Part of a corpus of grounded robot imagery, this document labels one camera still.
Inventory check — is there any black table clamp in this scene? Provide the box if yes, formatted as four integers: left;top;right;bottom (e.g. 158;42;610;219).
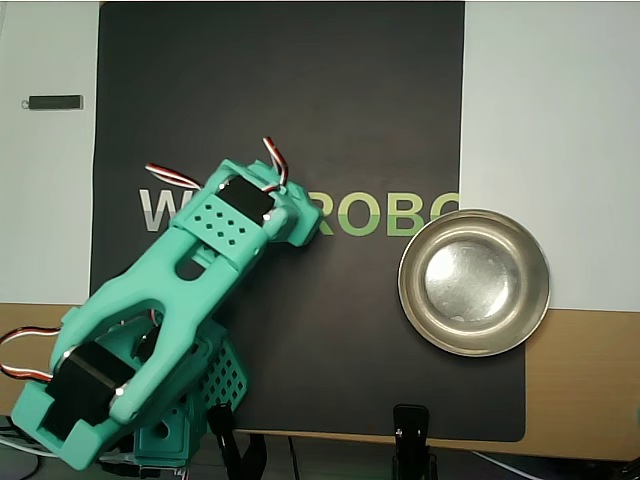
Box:
207;402;269;480

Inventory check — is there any black WOWROBO mat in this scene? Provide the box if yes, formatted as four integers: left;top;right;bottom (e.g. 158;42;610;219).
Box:
84;1;527;444

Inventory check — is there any wrist servo wire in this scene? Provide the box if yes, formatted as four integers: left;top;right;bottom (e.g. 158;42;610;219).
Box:
144;162;202;190

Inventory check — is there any white paper sheet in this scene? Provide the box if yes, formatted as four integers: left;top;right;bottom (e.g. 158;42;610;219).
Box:
0;0;640;314

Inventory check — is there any black USB stick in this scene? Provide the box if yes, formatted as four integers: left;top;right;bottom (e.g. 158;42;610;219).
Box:
20;93;85;111

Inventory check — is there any shoulder servo wire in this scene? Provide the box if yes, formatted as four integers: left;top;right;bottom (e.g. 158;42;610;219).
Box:
0;326;64;385

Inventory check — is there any thin black hanging cable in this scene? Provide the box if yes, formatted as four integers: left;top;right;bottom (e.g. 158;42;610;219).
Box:
287;435;301;480

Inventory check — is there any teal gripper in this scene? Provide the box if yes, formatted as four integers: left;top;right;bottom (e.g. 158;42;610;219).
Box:
271;180;325;250

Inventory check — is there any metal bowl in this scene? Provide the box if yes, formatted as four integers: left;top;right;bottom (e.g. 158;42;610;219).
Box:
397;207;552;359

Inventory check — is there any gripper servo wire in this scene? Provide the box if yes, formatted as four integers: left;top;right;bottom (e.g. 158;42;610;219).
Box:
262;136;292;195

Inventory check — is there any long white cable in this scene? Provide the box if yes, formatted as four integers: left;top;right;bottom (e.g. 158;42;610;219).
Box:
0;432;56;459

